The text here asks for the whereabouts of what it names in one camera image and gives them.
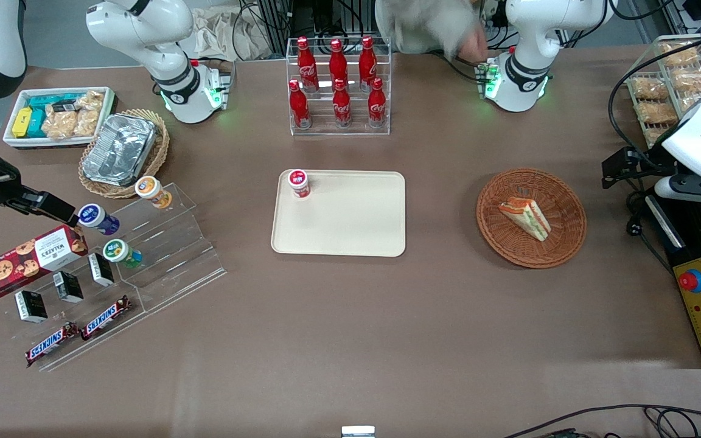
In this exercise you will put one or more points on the triangle sandwich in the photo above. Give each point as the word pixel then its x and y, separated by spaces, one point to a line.
pixel 527 216

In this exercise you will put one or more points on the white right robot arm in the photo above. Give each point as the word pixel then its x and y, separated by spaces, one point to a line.
pixel 174 73

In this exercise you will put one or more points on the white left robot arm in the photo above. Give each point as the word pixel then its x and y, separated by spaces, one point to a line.
pixel 527 73

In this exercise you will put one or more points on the aluminium foil tray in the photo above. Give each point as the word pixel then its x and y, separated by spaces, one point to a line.
pixel 119 149

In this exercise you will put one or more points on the light wicker basket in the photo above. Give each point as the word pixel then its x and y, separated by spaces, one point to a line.
pixel 160 146

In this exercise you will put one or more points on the round brown wicker basket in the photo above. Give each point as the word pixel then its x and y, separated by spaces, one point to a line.
pixel 509 240

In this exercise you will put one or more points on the beige plastic tray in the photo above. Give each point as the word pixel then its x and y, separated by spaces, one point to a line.
pixel 350 219

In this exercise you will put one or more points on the person's bare hand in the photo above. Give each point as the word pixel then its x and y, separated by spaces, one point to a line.
pixel 473 45

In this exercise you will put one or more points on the bagged bread pack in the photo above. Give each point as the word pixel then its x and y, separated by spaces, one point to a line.
pixel 656 112
pixel 655 134
pixel 648 88
pixel 694 79
pixel 680 55

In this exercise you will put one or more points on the blue label jar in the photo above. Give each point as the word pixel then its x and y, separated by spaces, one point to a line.
pixel 96 218

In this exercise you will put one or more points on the white plastic bin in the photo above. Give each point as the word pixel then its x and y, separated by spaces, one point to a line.
pixel 13 143

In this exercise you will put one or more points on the red Walkers cookie box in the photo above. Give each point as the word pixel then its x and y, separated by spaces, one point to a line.
pixel 22 261

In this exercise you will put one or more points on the yellow small box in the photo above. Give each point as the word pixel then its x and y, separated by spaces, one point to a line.
pixel 22 121

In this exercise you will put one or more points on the short teal box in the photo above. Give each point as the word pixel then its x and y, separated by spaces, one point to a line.
pixel 36 123

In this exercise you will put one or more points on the small black box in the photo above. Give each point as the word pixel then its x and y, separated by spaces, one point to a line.
pixel 68 287
pixel 101 269
pixel 31 306

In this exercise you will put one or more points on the clear bag of cookies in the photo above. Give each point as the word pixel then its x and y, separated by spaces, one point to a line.
pixel 59 125
pixel 87 121
pixel 91 100

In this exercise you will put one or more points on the green label jar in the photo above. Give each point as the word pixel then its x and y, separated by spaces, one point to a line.
pixel 119 252

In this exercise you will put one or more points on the black countertop appliance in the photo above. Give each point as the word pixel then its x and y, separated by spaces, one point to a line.
pixel 691 234

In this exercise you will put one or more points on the orange label jar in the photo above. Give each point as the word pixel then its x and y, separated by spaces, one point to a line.
pixel 151 190

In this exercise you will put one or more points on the long teal box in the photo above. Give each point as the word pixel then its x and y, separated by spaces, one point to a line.
pixel 46 101

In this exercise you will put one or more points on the Snickers bar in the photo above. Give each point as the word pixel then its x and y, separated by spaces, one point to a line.
pixel 51 345
pixel 106 317

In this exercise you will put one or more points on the red emergency stop button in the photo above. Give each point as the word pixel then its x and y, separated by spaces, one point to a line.
pixel 691 280

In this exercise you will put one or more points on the clear acrylic stepped stand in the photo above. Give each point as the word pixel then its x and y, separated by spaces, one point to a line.
pixel 174 255

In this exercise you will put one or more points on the beige crumpled cloth bag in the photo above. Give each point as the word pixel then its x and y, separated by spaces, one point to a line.
pixel 223 33

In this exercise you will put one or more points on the red lid white cup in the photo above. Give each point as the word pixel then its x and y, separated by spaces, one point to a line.
pixel 299 182

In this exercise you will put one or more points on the red cola bottle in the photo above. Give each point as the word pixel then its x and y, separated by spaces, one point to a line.
pixel 367 61
pixel 299 106
pixel 306 64
pixel 376 106
pixel 341 106
pixel 338 61

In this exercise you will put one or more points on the clear acrylic bottle rack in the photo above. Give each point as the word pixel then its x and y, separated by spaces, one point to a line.
pixel 323 129

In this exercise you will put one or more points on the aluminium frame post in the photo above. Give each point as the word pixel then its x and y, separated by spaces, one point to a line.
pixel 274 27

